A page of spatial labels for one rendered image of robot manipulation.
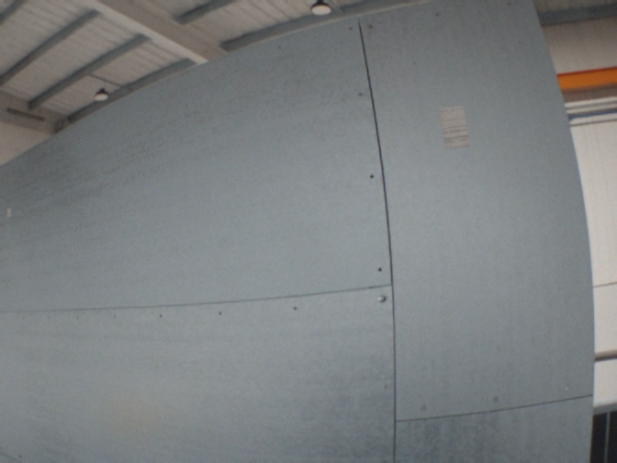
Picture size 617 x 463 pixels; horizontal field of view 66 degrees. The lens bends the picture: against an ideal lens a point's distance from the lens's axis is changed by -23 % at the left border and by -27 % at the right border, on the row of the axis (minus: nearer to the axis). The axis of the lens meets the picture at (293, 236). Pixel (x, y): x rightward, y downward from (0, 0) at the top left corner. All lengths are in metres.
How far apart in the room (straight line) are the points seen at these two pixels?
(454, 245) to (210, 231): 0.50
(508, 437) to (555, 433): 0.10
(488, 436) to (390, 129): 0.60
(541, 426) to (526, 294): 0.25
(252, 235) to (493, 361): 0.54
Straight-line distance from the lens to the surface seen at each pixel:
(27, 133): 13.18
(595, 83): 9.71
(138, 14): 9.34
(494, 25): 1.12
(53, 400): 1.75
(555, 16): 10.58
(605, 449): 5.67
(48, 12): 10.09
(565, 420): 1.00
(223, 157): 1.26
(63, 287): 1.64
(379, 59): 1.15
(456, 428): 1.03
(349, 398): 1.09
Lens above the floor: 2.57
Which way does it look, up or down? 10 degrees up
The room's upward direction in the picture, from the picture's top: 3 degrees counter-clockwise
